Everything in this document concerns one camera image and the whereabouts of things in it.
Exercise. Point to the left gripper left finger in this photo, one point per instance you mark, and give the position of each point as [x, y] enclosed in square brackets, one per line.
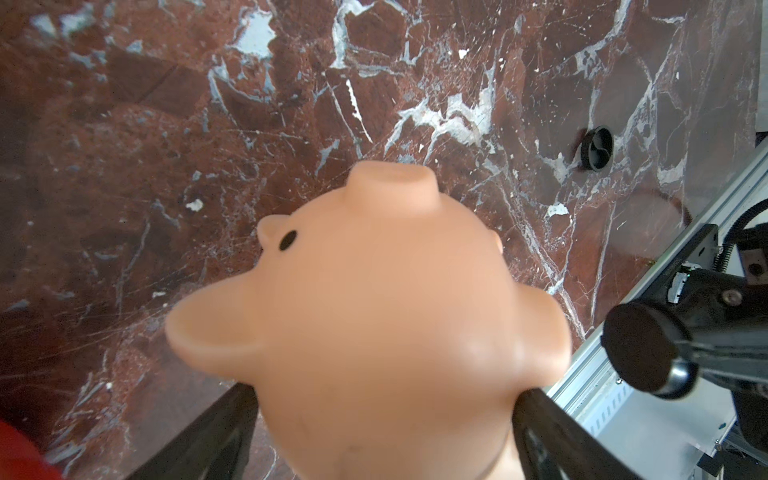
[216, 445]

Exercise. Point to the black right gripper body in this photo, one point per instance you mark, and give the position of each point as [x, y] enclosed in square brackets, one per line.
[704, 298]

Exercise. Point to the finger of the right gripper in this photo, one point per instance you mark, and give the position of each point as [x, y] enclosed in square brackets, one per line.
[736, 352]

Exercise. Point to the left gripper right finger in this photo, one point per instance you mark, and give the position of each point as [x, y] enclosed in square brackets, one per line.
[552, 445]

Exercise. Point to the red piggy bank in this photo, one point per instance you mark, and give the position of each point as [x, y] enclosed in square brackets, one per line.
[21, 460]

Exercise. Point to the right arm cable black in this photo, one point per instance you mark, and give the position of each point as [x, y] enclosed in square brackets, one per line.
[739, 226]

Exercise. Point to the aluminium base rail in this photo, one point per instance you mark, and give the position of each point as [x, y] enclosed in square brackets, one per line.
[654, 437]

